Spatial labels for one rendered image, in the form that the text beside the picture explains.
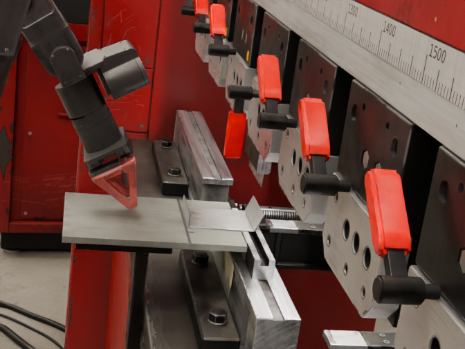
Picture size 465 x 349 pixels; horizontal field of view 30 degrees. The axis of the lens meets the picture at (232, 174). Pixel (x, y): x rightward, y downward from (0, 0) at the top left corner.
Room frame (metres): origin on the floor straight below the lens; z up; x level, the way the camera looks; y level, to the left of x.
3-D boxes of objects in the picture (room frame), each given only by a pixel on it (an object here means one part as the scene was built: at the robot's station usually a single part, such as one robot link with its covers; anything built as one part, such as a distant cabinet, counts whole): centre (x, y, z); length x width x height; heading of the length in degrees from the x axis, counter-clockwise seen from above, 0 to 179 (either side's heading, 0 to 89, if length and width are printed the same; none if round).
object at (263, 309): (1.20, -0.05, 0.92); 0.39 x 0.06 x 0.10; 11
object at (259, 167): (1.25, -0.03, 1.13); 0.10 x 0.02 x 0.10; 11
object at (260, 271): (1.22, -0.04, 0.99); 0.20 x 0.03 x 0.03; 11
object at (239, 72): (1.28, -0.03, 1.26); 0.15 x 0.09 x 0.17; 11
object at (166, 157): (1.83, 0.14, 0.89); 0.30 x 0.05 x 0.03; 11
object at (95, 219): (1.22, 0.11, 1.00); 0.26 x 0.18 x 0.01; 101
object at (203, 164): (1.79, 0.07, 0.92); 0.50 x 0.06 x 0.10; 11
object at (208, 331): (1.20, 0.01, 0.89); 0.30 x 0.05 x 0.03; 11
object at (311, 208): (0.88, -0.11, 1.26); 0.15 x 0.09 x 0.17; 11
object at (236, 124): (1.09, 0.00, 1.20); 0.04 x 0.02 x 0.10; 101
